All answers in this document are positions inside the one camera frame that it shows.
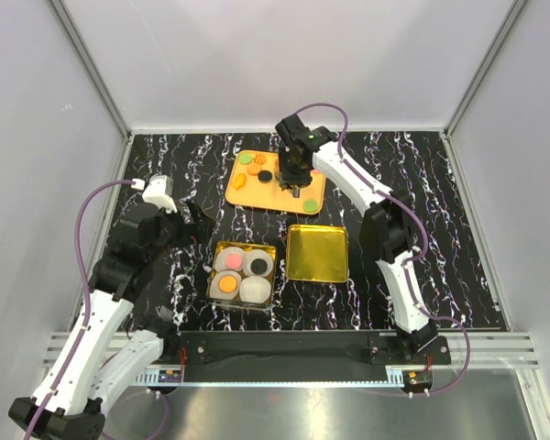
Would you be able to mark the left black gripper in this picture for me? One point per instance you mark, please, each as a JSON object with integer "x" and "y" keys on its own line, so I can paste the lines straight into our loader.
{"x": 201, "y": 228}

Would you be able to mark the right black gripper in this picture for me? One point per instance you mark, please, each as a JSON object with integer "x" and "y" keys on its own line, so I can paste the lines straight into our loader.
{"x": 286, "y": 178}

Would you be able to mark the orange fish cookie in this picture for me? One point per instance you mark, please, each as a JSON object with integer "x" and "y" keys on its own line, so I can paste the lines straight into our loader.
{"x": 239, "y": 181}

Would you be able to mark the orange round cookie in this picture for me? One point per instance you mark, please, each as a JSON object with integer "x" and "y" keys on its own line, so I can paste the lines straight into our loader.
{"x": 253, "y": 169}
{"x": 228, "y": 284}

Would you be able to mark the black round cookie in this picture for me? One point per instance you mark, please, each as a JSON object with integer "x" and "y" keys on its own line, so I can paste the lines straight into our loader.
{"x": 265, "y": 176}
{"x": 259, "y": 266}

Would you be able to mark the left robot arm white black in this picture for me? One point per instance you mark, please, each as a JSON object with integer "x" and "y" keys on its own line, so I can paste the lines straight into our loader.
{"x": 80, "y": 389}

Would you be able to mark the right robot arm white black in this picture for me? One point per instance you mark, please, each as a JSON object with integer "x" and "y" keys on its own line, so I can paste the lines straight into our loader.
{"x": 386, "y": 232}

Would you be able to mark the black round cookie on tray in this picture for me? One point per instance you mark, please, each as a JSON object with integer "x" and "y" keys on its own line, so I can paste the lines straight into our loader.
{"x": 265, "y": 176}

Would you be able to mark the orange flower cookie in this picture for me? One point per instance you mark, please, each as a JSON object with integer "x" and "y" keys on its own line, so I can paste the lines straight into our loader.
{"x": 260, "y": 159}

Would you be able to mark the white paper cup back left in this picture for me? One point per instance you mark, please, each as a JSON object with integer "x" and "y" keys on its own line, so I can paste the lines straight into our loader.
{"x": 220, "y": 260}

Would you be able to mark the white paper cup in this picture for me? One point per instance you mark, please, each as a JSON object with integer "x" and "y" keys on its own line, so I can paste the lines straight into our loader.
{"x": 220, "y": 260}
{"x": 215, "y": 293}
{"x": 255, "y": 290}
{"x": 257, "y": 254}

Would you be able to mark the orange plastic tray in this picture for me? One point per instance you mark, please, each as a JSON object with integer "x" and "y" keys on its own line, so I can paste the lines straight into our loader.
{"x": 270, "y": 196}

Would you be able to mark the green round cookie bottom right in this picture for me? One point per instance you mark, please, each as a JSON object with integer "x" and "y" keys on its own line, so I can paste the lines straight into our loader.
{"x": 310, "y": 206}

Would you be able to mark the green round cookie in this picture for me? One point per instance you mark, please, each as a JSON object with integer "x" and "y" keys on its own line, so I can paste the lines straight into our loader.
{"x": 245, "y": 158}
{"x": 310, "y": 206}

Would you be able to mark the green round cookie top left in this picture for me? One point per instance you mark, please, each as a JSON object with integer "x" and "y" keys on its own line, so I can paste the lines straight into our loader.
{"x": 245, "y": 158}

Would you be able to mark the white paper cup back right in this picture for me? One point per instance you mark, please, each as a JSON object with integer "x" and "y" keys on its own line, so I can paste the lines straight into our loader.
{"x": 257, "y": 254}

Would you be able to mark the white paper cup front left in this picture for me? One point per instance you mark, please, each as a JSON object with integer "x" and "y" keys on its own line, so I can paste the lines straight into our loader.
{"x": 215, "y": 293}

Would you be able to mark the white paper cup front right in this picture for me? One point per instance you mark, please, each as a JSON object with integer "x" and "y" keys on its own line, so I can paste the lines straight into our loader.
{"x": 255, "y": 290}

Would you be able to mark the gold tin lid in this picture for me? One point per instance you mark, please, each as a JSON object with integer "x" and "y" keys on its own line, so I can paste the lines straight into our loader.
{"x": 317, "y": 253}

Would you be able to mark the gold cookie tin box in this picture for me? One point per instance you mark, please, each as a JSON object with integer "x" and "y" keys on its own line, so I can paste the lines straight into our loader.
{"x": 237, "y": 303}

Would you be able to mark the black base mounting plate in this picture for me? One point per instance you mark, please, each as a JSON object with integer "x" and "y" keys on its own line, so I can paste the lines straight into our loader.
{"x": 375, "y": 347}

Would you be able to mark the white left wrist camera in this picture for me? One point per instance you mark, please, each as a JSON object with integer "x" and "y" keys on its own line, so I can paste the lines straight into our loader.
{"x": 157, "y": 191}

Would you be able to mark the aluminium frame rail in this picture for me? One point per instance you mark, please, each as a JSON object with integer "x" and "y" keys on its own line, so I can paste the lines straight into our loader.
{"x": 477, "y": 351}

